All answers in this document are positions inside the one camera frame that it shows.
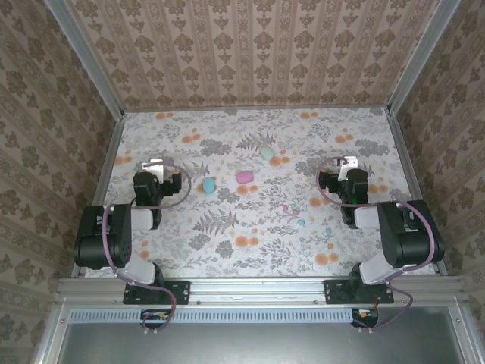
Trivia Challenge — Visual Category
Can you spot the black connector box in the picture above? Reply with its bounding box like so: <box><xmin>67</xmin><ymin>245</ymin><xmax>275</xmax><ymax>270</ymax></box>
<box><xmin>350</xmin><ymin>307</ymin><xmax>380</xmax><ymax>329</ymax></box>
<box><xmin>140</xmin><ymin>309</ymin><xmax>174</xmax><ymax>330</ymax></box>

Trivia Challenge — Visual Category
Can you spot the grey metal panel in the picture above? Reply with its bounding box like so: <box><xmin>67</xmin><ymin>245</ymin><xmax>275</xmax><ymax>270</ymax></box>
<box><xmin>56</xmin><ymin>322</ymin><xmax>465</xmax><ymax>364</ymax></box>

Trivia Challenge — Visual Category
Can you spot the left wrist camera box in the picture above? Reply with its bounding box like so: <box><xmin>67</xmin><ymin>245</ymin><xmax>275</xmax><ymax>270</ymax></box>
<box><xmin>142</xmin><ymin>158</ymin><xmax>167</xmax><ymax>183</ymax></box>

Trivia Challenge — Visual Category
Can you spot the aluminium frame profile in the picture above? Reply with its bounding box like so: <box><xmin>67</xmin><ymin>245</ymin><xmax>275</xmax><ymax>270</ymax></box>
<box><xmin>386</xmin><ymin>0</ymin><xmax>463</xmax><ymax>115</ymax></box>
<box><xmin>32</xmin><ymin>303</ymin><xmax>71</xmax><ymax>364</ymax></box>
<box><xmin>388</xmin><ymin>109</ymin><xmax>450</xmax><ymax>276</ymax></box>
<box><xmin>43</xmin><ymin>0</ymin><xmax>126</xmax><ymax>118</ymax></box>
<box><xmin>70</xmin><ymin>111</ymin><xmax>126</xmax><ymax>278</ymax></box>
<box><xmin>449</xmin><ymin>305</ymin><xmax>485</xmax><ymax>364</ymax></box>
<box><xmin>56</xmin><ymin>276</ymin><xmax>469</xmax><ymax>306</ymax></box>

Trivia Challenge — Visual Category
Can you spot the slotted white cable duct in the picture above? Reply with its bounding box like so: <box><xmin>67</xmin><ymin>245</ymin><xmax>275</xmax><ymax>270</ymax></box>
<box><xmin>69</xmin><ymin>307</ymin><xmax>355</xmax><ymax>324</ymax></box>

